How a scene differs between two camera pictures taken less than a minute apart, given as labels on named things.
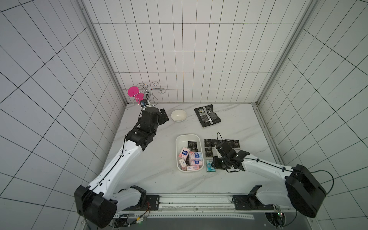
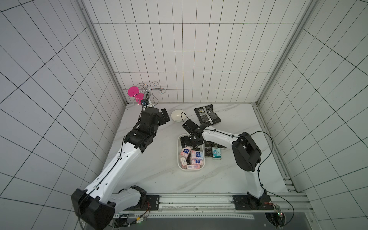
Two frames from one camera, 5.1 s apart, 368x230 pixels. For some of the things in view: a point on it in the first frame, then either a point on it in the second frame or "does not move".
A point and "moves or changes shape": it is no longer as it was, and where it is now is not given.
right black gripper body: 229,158 -> 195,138
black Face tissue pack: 207,143 does not move
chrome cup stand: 151,99 does not move
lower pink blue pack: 195,162 does not move
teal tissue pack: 210,168 moves or changes shape
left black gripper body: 161,121 does not move
